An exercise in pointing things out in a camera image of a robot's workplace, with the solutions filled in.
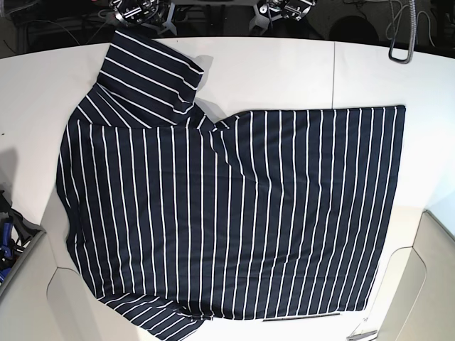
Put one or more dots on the blue black items in bin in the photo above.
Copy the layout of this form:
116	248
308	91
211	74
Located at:
15	235

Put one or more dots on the black round stool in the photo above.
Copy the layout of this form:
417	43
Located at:
353	29

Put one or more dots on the navy white striped T-shirt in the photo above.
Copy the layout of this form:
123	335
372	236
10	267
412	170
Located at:
175	219

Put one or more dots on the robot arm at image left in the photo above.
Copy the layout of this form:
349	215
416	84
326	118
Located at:
154	14

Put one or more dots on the silver clip bottom right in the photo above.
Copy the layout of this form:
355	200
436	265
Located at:
364	331

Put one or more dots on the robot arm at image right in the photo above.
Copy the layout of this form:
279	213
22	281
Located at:
267	12

